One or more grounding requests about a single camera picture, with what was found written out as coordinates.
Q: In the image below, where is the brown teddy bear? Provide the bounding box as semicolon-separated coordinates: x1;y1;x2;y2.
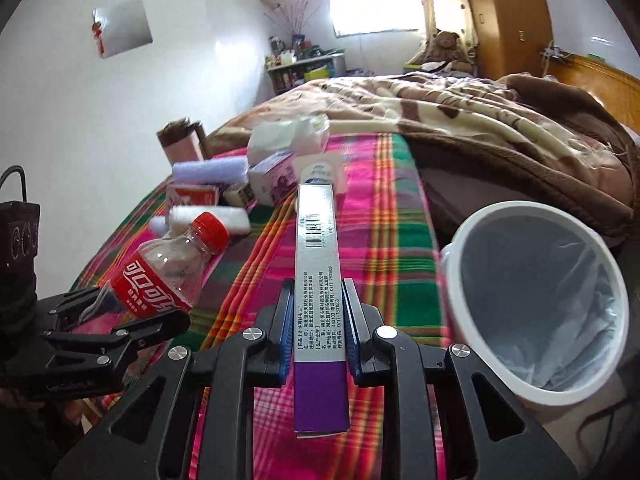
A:
424;32;474;74

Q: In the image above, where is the clear cola bottle red label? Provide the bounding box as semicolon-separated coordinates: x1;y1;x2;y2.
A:
77;211;230;334

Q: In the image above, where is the purple milk carton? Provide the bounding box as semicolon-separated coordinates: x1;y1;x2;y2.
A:
247;152;298;207

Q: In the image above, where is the white trash bin with liner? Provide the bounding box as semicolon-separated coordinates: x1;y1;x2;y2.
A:
442;200;629;410

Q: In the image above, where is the wooden headboard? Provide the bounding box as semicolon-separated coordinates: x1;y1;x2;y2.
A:
547;54;640;133

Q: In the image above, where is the brown beige fleece blanket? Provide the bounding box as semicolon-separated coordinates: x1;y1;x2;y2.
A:
207;73;639;244

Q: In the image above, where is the red white juice carton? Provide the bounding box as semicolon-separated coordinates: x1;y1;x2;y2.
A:
166;183;220;209

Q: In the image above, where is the person left hand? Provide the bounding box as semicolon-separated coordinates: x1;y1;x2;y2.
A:
61;399;102;431

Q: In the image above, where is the silver wall panel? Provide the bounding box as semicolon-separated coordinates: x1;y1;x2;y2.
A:
91;0;153;58

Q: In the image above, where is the white purple long box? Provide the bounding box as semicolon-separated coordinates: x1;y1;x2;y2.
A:
293;183;349;439

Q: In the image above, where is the white blue yogurt cup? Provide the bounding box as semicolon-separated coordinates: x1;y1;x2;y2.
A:
292;151;348;195

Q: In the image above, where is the pink plaid bed sheet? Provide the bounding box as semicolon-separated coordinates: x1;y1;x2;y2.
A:
69;131;454;480

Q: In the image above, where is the wooden wardrobe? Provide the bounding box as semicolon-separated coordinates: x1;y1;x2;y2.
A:
469;0;553;80

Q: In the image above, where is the white foam fruit net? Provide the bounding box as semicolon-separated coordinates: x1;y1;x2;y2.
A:
172;156;248;185

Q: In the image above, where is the small beige patterned box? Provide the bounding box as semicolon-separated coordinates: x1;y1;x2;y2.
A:
222;182;255;209

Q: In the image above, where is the white tissue pack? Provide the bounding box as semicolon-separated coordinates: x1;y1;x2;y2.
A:
246;114;330;166

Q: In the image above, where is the pink brown travel mug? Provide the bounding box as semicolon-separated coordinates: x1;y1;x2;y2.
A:
156;118;212;165

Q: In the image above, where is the cluttered shelf desk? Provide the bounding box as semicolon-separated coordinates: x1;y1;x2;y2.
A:
265;35;347;94

